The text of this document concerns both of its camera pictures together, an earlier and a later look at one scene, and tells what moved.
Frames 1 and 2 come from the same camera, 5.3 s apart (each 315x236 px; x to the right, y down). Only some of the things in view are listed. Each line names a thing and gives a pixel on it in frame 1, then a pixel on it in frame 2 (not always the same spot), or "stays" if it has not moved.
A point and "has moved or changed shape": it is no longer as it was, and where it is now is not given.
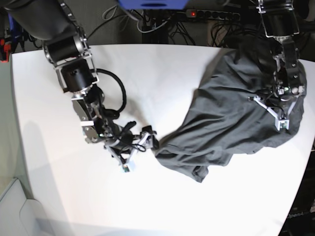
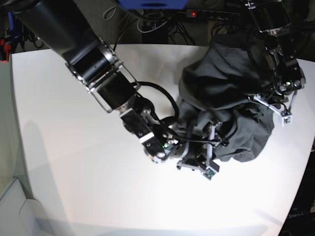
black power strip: [213, 14] stays
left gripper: [107, 131] → [182, 151]
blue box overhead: [153, 4] stays
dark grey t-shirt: [223, 120] has moved or changed shape
